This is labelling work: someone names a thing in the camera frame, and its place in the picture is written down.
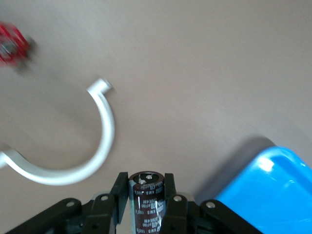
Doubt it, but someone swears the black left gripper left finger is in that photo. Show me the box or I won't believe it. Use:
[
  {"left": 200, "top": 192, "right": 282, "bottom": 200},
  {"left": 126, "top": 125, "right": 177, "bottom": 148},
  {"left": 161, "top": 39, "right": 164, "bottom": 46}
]
[{"left": 4, "top": 172, "right": 130, "bottom": 234}]

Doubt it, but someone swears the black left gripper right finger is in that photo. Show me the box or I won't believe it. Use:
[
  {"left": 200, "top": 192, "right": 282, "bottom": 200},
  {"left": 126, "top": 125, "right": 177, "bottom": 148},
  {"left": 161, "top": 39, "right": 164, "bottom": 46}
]
[{"left": 160, "top": 172, "right": 264, "bottom": 234}]

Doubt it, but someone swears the dark printed electrolytic capacitor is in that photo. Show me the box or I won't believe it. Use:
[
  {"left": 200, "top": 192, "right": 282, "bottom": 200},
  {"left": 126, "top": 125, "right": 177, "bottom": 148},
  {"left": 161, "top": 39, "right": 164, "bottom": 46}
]
[{"left": 128, "top": 170, "right": 166, "bottom": 234}]

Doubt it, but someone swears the blue plastic tray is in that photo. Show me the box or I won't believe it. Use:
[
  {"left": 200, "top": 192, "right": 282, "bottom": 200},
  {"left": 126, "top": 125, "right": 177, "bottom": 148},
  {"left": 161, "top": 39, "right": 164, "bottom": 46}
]
[{"left": 215, "top": 146, "right": 312, "bottom": 234}]

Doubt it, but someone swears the white curved pipe clamp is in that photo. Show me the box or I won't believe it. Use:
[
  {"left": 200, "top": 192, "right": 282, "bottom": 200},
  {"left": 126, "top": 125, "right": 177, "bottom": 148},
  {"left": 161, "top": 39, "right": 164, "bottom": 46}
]
[{"left": 0, "top": 78, "right": 116, "bottom": 186}]

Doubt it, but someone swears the red handle brass valve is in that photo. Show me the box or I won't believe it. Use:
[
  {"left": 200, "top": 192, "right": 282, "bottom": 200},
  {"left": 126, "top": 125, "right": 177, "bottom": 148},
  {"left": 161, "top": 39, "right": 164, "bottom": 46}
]
[{"left": 0, "top": 21, "right": 37, "bottom": 74}]

